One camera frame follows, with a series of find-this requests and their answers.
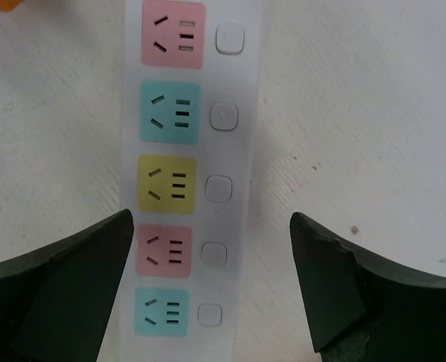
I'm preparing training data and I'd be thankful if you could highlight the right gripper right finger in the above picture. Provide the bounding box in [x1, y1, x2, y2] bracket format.
[289, 213, 446, 361]

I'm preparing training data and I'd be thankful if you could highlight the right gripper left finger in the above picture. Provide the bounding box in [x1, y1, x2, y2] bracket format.
[0, 210, 134, 361]

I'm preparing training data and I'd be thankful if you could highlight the white multicolour power strip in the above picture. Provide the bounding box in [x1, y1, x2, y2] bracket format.
[118, 1, 266, 361]

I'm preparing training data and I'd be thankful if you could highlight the orange power strip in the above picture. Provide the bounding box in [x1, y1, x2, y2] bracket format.
[0, 0, 23, 13]

